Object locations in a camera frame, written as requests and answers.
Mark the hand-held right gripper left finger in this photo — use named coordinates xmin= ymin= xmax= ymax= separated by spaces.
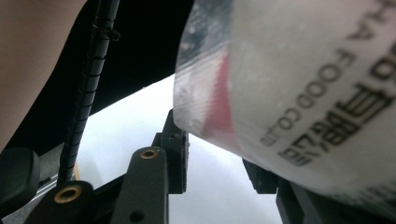
xmin=151 ymin=108 xmax=191 ymax=195

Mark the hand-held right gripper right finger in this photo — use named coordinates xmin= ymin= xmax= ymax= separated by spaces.
xmin=242 ymin=158 xmax=279 ymax=195

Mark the white and red refill pouch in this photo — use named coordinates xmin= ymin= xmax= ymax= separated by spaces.
xmin=172 ymin=0 xmax=396 ymax=220

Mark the white paper sheet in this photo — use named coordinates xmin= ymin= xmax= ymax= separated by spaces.
xmin=75 ymin=74 xmax=284 ymax=224

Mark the black rounded object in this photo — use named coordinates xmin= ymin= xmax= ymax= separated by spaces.
xmin=0 ymin=147 xmax=41 ymax=219

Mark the thick black gripper cable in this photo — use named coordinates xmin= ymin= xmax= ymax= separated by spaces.
xmin=57 ymin=0 xmax=121 ymax=186

